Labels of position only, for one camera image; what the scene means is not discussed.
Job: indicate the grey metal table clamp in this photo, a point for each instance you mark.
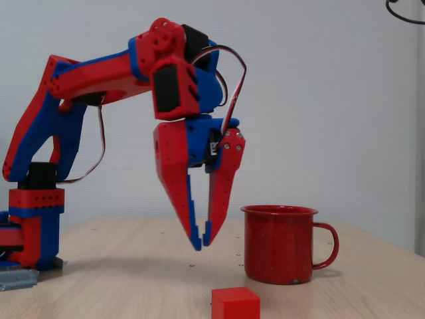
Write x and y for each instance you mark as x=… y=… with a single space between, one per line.
x=18 y=277

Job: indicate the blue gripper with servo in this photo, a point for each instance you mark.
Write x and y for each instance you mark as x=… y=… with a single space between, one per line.
x=194 y=141

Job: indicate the red cube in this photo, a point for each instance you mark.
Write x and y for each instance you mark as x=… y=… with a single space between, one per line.
x=235 y=304

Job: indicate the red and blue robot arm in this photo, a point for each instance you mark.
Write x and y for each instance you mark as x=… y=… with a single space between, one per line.
x=99 y=73

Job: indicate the red enamel mug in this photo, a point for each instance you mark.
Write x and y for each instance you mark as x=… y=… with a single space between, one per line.
x=279 y=246

